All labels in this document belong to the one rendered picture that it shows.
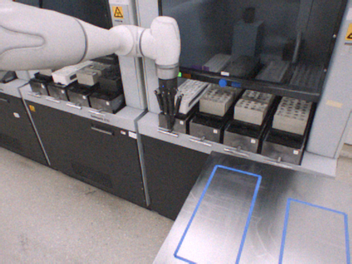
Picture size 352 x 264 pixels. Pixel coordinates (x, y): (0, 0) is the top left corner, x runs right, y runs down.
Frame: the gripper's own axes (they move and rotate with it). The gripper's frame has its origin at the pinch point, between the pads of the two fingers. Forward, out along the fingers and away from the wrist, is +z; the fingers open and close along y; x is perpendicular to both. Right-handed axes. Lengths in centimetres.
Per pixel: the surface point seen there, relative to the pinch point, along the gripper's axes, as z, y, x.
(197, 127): 0.8, -12.3, -1.5
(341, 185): -2, -65, 12
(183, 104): -6.5, -4.2, -5.0
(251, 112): -7.0, -31.7, -8.9
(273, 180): -2, -47, 19
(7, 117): 34, 132, -2
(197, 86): -7.0, -2.7, -22.1
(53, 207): 80, 83, 18
